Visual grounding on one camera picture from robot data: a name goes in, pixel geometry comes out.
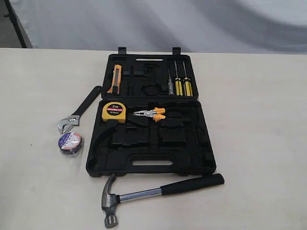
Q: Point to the black backdrop stand pole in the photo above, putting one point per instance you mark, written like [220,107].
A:
[14,21]

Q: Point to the yellow black screwdriver right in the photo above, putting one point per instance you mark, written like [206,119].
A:
[187,83]

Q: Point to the yellow black screwdriver left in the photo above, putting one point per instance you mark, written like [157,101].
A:
[178,83]

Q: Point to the black electrical tape roll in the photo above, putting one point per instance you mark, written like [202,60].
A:
[70,144]

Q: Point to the yellow tape measure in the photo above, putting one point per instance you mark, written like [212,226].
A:
[114,111]

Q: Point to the black handled adjustable wrench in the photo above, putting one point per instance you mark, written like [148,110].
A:
[66,124]

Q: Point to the yellow black screwdriver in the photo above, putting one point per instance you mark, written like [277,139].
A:
[187,83]
[178,83]

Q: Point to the orange utility knife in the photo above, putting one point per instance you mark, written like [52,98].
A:
[116,80]

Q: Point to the clear tester screwdriver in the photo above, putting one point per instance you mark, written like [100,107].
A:
[170,84]

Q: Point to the black plastic tool case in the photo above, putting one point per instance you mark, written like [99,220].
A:
[178,144]

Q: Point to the claw hammer black grip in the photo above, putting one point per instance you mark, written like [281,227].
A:
[110,201]

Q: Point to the orange handled pliers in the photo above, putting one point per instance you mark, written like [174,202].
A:
[156,114]

